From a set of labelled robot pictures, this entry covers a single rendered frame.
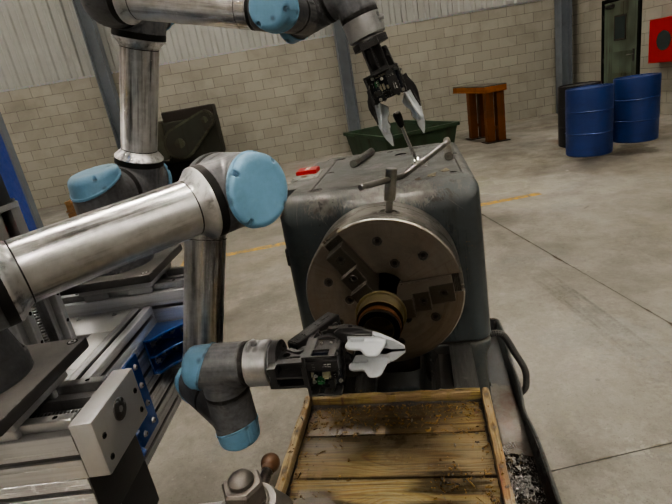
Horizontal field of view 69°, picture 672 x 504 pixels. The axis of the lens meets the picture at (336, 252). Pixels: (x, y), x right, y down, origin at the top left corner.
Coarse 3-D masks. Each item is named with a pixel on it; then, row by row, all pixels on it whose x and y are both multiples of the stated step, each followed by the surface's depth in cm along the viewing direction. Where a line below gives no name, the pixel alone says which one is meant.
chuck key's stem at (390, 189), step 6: (390, 168) 92; (396, 168) 92; (390, 174) 91; (396, 174) 92; (390, 186) 92; (384, 192) 93; (390, 192) 92; (384, 198) 94; (390, 198) 93; (390, 204) 94; (390, 210) 94
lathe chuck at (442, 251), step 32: (352, 224) 92; (384, 224) 91; (416, 224) 91; (320, 256) 96; (384, 256) 94; (416, 256) 93; (448, 256) 92; (320, 288) 98; (352, 320) 99; (416, 320) 97; (448, 320) 96; (352, 352) 102; (416, 352) 100
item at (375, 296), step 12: (360, 300) 88; (372, 300) 85; (384, 300) 85; (396, 300) 87; (360, 312) 85; (372, 312) 82; (384, 312) 82; (396, 312) 84; (360, 324) 83; (372, 324) 89; (384, 324) 90; (396, 324) 82; (396, 336) 83; (384, 348) 84
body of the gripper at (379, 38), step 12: (384, 36) 94; (360, 48) 92; (372, 48) 97; (372, 60) 95; (384, 60) 94; (372, 72) 93; (384, 72) 93; (396, 72) 94; (372, 84) 96; (384, 84) 95; (396, 84) 94; (372, 96) 97; (384, 96) 95
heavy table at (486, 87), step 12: (480, 84) 927; (492, 84) 861; (504, 84) 851; (468, 96) 934; (480, 96) 935; (492, 96) 860; (468, 108) 946; (480, 108) 942; (492, 108) 866; (504, 108) 869; (468, 120) 958; (480, 120) 950; (492, 120) 873; (504, 120) 876; (480, 132) 961; (492, 132) 880; (504, 132) 882
